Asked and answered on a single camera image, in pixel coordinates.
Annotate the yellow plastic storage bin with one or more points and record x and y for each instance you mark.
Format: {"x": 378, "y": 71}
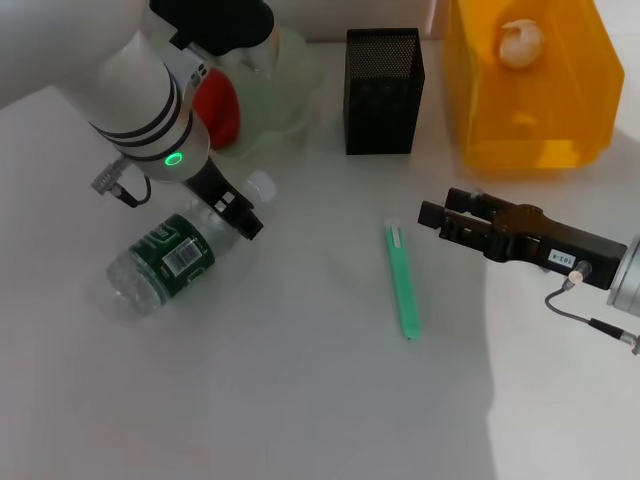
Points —
{"x": 540, "y": 125}

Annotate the white paper ball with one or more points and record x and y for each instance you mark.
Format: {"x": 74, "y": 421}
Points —
{"x": 520, "y": 45}

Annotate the red-orange fruit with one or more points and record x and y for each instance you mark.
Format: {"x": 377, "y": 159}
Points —
{"x": 220, "y": 110}

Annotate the pale green ruffled fruit bowl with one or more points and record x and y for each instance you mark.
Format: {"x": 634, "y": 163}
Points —
{"x": 285, "y": 100}

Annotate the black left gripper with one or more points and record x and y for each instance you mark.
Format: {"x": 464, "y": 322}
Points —
{"x": 215, "y": 187}

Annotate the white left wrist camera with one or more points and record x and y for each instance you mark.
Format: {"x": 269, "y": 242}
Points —
{"x": 198, "y": 75}

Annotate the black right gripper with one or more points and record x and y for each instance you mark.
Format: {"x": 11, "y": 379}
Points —
{"x": 525, "y": 235}

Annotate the green retractable pen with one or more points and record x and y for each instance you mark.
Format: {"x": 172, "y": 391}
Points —
{"x": 405, "y": 290}

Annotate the black mesh pen holder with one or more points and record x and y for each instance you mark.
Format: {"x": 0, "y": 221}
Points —
{"x": 382, "y": 110}

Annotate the clear bottle with green label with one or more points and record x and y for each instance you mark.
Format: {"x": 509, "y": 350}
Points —
{"x": 165, "y": 260}

